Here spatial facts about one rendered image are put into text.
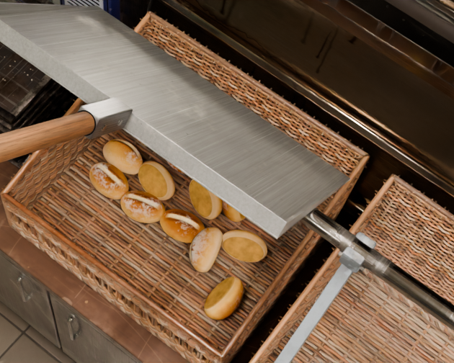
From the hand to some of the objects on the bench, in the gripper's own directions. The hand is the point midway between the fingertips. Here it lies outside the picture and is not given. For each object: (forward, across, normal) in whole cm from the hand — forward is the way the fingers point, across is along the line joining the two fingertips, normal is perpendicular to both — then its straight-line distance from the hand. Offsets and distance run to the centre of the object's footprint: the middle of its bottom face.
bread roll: (+7, +42, -159) cm, 165 cm away
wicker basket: (+59, +42, -162) cm, 177 cm away
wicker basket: (-1, +41, -163) cm, 168 cm away
